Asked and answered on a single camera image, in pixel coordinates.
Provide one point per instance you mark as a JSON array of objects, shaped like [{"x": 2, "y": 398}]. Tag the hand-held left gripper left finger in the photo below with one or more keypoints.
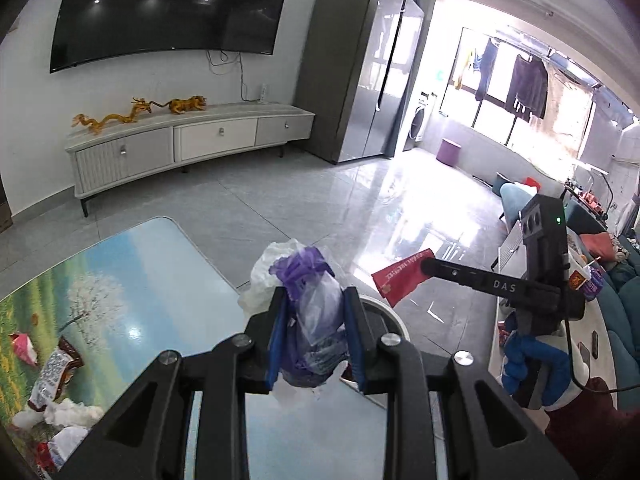
[{"x": 277, "y": 345}]

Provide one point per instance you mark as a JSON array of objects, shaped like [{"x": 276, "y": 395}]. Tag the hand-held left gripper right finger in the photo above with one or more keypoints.
[{"x": 352, "y": 335}]

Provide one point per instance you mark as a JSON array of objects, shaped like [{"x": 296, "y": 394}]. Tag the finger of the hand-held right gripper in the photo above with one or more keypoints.
[{"x": 475, "y": 280}]

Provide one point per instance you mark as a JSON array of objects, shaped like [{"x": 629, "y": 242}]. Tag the white round waste bin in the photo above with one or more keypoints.
[{"x": 387, "y": 317}]

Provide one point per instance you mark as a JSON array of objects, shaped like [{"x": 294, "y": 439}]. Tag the purple and clear plastic bag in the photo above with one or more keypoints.
[{"x": 315, "y": 310}]

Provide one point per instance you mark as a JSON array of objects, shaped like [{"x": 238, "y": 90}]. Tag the red paper packet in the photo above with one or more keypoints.
[{"x": 400, "y": 277}]

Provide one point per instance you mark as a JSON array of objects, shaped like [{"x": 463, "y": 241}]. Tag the white tissue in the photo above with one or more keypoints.
[{"x": 65, "y": 412}]

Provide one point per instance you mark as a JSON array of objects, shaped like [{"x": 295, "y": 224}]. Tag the pink red snack packet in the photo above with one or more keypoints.
[{"x": 25, "y": 347}]

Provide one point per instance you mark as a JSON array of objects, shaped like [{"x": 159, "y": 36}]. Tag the person's right forearm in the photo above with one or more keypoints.
[{"x": 600, "y": 435}]

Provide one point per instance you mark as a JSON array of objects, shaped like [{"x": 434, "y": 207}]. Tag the person's right hand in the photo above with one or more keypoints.
[{"x": 555, "y": 375}]

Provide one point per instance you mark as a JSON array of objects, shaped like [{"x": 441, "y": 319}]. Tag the white side table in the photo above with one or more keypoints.
[{"x": 510, "y": 250}]

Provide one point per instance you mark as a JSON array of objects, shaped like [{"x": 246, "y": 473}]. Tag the pink cushion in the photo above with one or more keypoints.
[{"x": 597, "y": 246}]

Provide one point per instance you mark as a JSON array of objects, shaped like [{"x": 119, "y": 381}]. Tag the purple snack box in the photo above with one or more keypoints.
[{"x": 592, "y": 285}]

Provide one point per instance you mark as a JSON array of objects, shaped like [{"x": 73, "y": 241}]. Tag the light blue armchair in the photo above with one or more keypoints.
[{"x": 515, "y": 205}]

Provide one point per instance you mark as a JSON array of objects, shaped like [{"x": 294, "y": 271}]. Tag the teal sofa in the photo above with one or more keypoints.
[{"x": 625, "y": 320}]

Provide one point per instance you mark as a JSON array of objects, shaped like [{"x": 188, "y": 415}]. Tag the black remote control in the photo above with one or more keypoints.
[{"x": 595, "y": 345}]

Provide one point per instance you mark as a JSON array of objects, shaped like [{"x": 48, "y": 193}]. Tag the purple stool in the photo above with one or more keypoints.
[{"x": 448, "y": 152}]

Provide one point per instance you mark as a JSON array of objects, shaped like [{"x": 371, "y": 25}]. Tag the pale hanging cloth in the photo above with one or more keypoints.
[{"x": 567, "y": 115}]

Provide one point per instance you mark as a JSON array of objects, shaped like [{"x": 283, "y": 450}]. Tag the white washing machine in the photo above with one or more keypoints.
[{"x": 420, "y": 120}]

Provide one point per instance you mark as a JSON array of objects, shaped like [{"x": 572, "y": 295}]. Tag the black hanging sweater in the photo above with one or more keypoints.
[{"x": 525, "y": 85}]

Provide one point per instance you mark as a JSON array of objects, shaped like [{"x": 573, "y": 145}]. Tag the dark blue hanging garment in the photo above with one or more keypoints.
[{"x": 486, "y": 70}]

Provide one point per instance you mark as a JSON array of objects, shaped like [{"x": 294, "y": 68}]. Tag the yellow hanging garment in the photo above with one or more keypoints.
[{"x": 462, "y": 72}]

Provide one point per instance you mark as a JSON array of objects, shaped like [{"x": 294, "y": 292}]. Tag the white television cabinet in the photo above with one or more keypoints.
[{"x": 215, "y": 135}]

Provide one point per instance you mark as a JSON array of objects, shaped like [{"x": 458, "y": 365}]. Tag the brown and white snack wrapper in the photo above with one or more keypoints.
[{"x": 50, "y": 375}]

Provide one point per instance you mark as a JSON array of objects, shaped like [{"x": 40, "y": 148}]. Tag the white plastic wrapper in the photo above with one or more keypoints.
[{"x": 67, "y": 442}]

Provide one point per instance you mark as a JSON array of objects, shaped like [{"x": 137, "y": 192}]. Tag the grey refrigerator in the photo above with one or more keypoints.
[{"x": 350, "y": 70}]

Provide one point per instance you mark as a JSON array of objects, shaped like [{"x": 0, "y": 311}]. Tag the white power strip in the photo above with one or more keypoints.
[{"x": 263, "y": 92}]

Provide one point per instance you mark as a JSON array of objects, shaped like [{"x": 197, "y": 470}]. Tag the golden tiger figurine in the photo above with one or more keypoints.
[{"x": 187, "y": 105}]

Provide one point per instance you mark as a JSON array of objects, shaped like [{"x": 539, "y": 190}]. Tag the small red wrapper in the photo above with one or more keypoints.
[{"x": 44, "y": 455}]

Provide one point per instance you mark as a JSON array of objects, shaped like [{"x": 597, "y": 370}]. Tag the golden dragon figurine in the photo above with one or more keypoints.
[{"x": 112, "y": 120}]

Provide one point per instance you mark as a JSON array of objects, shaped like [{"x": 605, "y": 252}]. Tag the brown wooden door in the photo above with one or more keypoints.
[{"x": 4, "y": 210}]

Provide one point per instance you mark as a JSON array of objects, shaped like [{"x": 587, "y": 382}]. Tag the black wall television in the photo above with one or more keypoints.
[{"x": 170, "y": 5}]

